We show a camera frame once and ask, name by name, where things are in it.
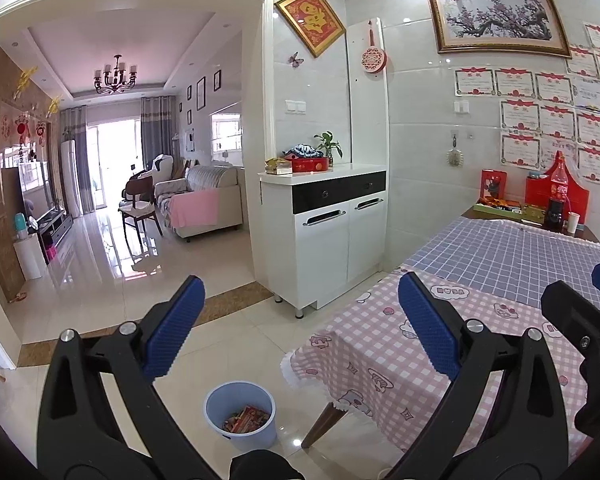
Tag red gift bag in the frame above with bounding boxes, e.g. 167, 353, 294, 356
525, 162, 591, 226

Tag hanging brush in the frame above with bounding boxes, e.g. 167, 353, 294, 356
446, 130, 463, 167

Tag framed plum blossom painting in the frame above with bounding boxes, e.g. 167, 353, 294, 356
426, 0, 573, 58

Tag white sideboard cabinet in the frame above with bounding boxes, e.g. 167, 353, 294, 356
257, 162, 388, 318

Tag blue plastic bin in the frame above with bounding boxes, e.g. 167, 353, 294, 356
203, 381, 277, 453

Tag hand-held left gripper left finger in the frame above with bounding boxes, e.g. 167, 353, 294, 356
36, 275, 216, 480

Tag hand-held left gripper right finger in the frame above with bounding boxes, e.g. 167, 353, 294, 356
385, 271, 578, 480

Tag white standing air conditioner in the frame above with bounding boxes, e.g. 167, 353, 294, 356
60, 140, 77, 218

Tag green tray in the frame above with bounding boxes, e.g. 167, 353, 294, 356
474, 199, 523, 218

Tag red picture box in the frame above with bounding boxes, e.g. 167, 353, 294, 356
480, 169, 508, 206

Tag round pink wall ornament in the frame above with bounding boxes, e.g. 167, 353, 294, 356
361, 19, 391, 77

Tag grey-blue checked tablecloth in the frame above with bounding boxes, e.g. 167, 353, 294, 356
402, 217, 600, 311

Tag red gold framed picture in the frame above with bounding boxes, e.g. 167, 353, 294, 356
274, 0, 347, 59

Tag potted plant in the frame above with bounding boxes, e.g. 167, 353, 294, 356
314, 131, 343, 167

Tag dark wooden chair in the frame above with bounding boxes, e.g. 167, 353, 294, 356
117, 176, 163, 243

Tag heap of colourful wrappers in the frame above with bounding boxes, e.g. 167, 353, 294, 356
222, 405, 272, 433

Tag red round tin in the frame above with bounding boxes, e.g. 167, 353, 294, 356
284, 156, 331, 175

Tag pink blanket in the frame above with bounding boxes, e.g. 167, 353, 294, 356
170, 192, 220, 228

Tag black chandelier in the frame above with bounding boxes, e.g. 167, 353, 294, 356
92, 54, 138, 95

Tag grey covered sofa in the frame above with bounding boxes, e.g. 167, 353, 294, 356
152, 152, 246, 243

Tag small white cabinet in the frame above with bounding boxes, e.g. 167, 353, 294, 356
12, 235, 48, 281

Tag television stand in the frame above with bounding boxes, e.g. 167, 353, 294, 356
37, 210, 73, 248

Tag pink plaid tablecloth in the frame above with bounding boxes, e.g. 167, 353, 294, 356
280, 267, 596, 466

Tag wall of framed certificates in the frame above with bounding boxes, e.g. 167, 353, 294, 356
454, 21, 600, 191

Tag cola bottle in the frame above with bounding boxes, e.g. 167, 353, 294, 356
545, 151, 570, 233

